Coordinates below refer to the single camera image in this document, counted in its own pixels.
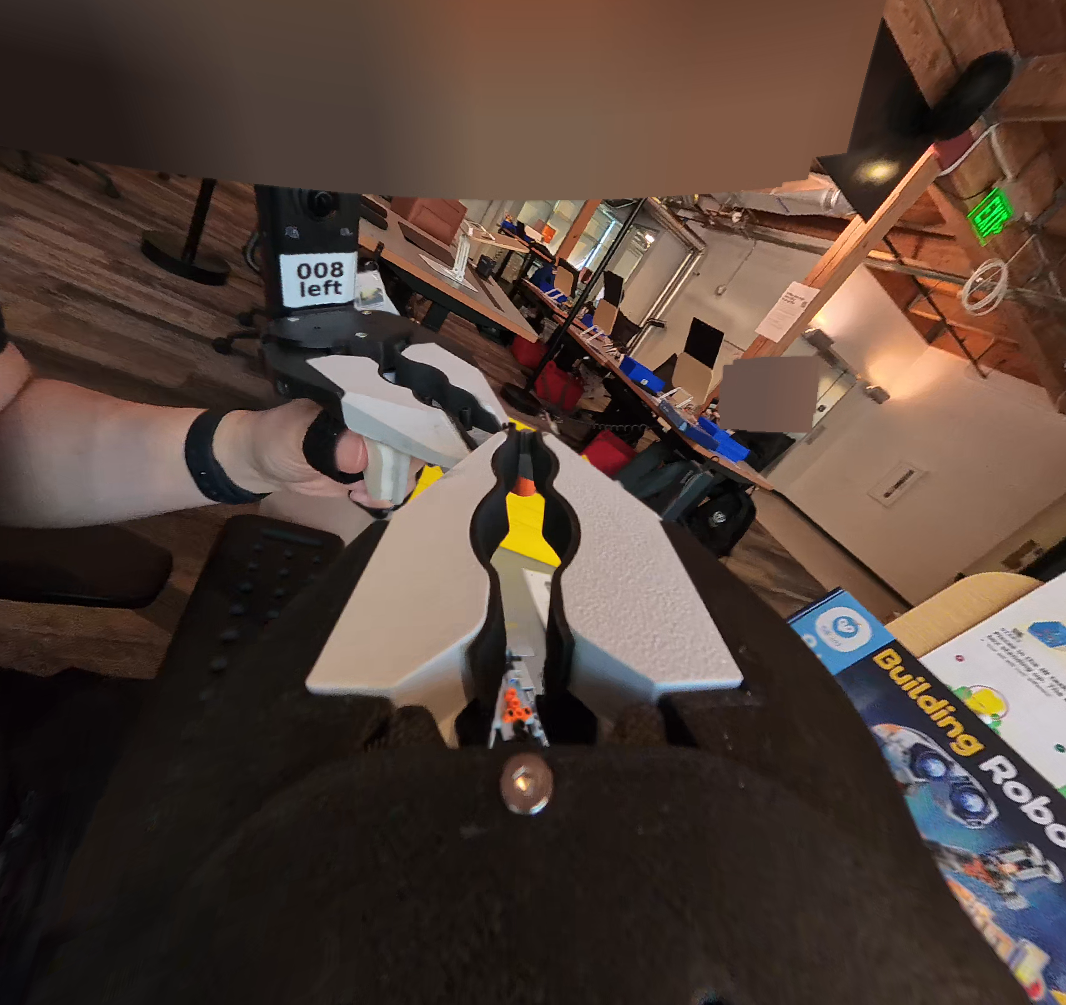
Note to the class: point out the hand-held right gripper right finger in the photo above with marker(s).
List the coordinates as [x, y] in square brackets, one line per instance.
[649, 605]

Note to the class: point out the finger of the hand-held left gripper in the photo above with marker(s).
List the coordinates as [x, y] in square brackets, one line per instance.
[375, 405]
[450, 376]

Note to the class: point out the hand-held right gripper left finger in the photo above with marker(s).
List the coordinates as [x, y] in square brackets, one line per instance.
[391, 605]

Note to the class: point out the toy building assembly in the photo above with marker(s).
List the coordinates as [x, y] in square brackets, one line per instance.
[529, 530]

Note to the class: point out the person's left forearm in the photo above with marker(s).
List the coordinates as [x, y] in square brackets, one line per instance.
[100, 455]

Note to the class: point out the person's left hand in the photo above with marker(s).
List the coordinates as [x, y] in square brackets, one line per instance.
[266, 447]

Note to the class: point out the wooden table with black legs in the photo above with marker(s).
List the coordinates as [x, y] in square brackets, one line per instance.
[466, 297]

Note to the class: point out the red bag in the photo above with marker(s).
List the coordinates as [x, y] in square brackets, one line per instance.
[560, 389]

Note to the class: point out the white stand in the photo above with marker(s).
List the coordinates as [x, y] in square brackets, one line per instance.
[462, 260]

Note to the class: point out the black chair armrest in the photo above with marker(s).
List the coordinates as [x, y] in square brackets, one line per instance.
[250, 588]

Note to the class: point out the black floor lamp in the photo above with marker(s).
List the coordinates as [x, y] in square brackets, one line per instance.
[575, 305]
[187, 255]

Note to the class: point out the brown box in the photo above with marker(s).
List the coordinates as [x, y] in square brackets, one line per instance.
[429, 210]

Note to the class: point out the red bin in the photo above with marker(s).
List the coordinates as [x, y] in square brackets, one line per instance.
[608, 451]

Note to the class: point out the open cardboard box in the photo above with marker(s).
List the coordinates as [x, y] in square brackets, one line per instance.
[610, 305]
[695, 368]

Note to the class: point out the black wristband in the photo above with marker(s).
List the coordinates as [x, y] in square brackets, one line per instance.
[204, 464]

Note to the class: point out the blue bin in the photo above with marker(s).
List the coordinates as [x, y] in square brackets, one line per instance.
[724, 440]
[643, 369]

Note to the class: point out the long wooden table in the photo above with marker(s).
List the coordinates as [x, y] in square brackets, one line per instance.
[658, 405]

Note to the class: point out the white paper notice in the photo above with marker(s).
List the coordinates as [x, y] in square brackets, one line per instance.
[787, 312]

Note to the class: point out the blue robot kit box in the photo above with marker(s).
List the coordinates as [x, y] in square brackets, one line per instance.
[941, 772]

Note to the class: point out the open instruction booklet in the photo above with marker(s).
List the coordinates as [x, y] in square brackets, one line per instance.
[1008, 672]

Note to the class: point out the black overhead panel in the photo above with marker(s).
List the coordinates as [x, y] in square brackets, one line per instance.
[883, 130]

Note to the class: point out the green exit sign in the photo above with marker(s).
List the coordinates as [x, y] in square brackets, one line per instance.
[989, 214]

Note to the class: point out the black dome lamp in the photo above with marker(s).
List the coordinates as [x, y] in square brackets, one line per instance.
[978, 93]

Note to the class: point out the white wall plate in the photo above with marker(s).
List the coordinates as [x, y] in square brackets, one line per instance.
[897, 484]

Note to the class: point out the wooden post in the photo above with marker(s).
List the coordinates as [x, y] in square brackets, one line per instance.
[866, 239]

